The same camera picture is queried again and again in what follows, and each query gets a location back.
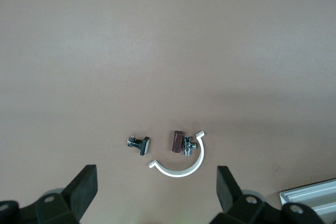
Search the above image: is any white curved plastic bracket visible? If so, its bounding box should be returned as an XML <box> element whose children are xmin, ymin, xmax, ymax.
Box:
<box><xmin>148</xmin><ymin>130</ymin><xmax>206</xmax><ymax>178</ymax></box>

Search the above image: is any brown capped metal switch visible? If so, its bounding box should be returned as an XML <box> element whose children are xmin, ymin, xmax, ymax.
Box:
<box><xmin>170</xmin><ymin>129</ymin><xmax>198</xmax><ymax>157</ymax></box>

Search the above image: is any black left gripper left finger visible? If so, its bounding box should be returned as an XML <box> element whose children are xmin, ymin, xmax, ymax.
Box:
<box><xmin>0</xmin><ymin>164</ymin><xmax>99</xmax><ymax>224</ymax></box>

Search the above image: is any black square push button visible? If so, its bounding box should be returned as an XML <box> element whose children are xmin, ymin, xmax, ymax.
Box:
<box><xmin>126</xmin><ymin>134</ymin><xmax>152</xmax><ymax>157</ymax></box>

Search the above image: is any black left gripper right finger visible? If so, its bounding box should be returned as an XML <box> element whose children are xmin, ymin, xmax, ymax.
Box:
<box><xmin>209</xmin><ymin>165</ymin><xmax>327</xmax><ymax>224</ymax></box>

